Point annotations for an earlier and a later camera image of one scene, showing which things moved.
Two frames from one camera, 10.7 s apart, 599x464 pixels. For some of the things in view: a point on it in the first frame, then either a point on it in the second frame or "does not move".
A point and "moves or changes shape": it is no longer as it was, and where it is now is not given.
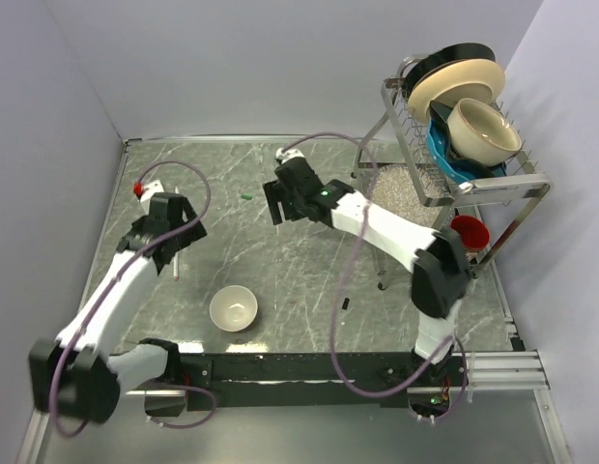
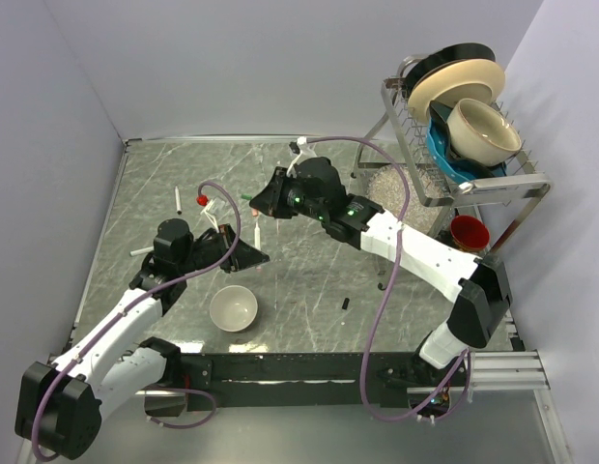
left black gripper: (194, 234) → (245, 257)
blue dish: (440, 144) does not move
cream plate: (449, 81) does not move
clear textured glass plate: (395, 188) does not move
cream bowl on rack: (480, 133) does not move
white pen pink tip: (176, 266) moves or changes shape
